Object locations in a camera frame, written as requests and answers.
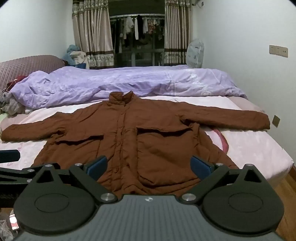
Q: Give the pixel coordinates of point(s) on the plastic covered standing fan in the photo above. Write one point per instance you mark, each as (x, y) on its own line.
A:
(195, 53)

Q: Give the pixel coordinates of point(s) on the brown padded jacket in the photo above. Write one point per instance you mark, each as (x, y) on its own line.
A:
(143, 143)

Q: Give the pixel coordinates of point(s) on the purple duvet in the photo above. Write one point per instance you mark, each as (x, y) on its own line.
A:
(115, 81)

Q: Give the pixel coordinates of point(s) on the beige patterned curtain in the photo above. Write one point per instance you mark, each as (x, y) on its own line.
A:
(94, 34)
(177, 34)

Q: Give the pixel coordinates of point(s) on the pile of blue white clothes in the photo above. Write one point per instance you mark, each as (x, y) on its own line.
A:
(75, 56)

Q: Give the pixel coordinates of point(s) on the wall outlet panel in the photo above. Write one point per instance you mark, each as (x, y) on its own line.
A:
(278, 51)

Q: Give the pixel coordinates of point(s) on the small wall socket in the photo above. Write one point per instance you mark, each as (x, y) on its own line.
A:
(276, 121)

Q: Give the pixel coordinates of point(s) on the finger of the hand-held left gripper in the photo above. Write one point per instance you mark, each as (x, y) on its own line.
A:
(13, 176)
(9, 155)

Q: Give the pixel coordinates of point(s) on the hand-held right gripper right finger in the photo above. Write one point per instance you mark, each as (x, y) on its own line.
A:
(201, 167)

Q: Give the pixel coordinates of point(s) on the red cloth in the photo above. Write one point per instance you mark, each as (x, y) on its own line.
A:
(18, 80)

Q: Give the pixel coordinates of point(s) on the brown pillow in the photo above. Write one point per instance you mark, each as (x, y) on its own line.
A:
(27, 67)

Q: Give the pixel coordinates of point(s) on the row of hanging clothes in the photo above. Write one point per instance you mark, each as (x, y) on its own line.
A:
(138, 30)

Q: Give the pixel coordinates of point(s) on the grey crumpled clothes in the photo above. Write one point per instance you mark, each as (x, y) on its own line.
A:
(11, 105)

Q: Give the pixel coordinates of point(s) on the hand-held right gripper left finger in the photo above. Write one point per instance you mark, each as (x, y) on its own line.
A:
(96, 167)

